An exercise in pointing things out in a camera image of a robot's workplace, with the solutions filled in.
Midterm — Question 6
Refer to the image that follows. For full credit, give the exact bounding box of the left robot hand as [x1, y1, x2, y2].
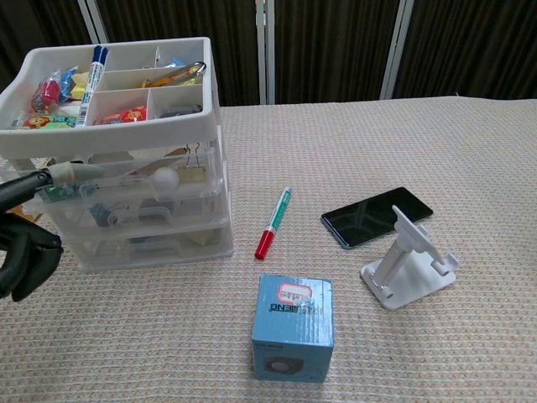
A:
[0, 164, 106, 303]

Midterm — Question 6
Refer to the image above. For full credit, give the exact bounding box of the clear plastic storage box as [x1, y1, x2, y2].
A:
[24, 142, 217, 207]

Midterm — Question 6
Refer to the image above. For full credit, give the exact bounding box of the clear plastic drawer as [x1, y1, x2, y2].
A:
[62, 226, 234, 274]

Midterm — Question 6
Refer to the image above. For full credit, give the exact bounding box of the white plastic drawer organizer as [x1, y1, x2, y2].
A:
[0, 36, 234, 274]

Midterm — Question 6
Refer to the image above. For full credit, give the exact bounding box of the tan and yellow snack bag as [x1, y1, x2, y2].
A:
[69, 71, 90, 101]

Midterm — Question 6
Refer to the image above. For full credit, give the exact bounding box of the blue cube cardboard box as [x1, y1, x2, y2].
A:
[250, 273, 336, 382]

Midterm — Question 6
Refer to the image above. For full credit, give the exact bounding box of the green circuit board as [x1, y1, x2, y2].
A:
[41, 184, 81, 202]

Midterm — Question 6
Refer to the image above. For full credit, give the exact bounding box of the green lion snack packet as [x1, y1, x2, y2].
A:
[18, 113, 79, 130]

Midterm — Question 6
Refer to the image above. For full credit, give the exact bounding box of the wooden stick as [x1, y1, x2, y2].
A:
[125, 146, 190, 175]

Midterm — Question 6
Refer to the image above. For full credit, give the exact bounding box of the white ping-pong ball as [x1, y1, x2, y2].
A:
[151, 168, 180, 192]

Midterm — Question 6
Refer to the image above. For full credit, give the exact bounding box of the red candy packet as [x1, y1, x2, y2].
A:
[31, 77, 62, 113]

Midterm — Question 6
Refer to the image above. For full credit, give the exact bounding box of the red lion snack packet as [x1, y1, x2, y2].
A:
[100, 107, 149, 126]

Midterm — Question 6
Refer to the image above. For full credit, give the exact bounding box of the blue candy packet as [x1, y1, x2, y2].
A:
[56, 69, 81, 102]

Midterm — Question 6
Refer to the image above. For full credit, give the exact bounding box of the gold binder clip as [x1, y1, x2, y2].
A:
[175, 142, 207, 184]

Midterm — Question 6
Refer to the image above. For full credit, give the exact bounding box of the blue capped whiteboard marker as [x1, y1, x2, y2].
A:
[74, 44, 111, 128]

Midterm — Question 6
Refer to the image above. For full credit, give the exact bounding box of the silver carabiner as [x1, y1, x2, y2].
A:
[163, 60, 207, 83]

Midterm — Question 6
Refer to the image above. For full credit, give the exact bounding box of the red capped whiteboard marker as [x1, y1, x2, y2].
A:
[254, 186, 294, 260]

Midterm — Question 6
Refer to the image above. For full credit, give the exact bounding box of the black smartphone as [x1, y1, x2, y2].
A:
[321, 186, 435, 250]

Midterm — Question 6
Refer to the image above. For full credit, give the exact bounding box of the black folding partition screen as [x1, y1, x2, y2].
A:
[0, 0, 537, 106]

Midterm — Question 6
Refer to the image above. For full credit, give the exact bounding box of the white phone stand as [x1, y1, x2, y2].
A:
[360, 204, 461, 311]

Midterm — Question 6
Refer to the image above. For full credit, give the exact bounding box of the beige woven tablecloth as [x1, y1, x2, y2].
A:
[0, 95, 537, 403]

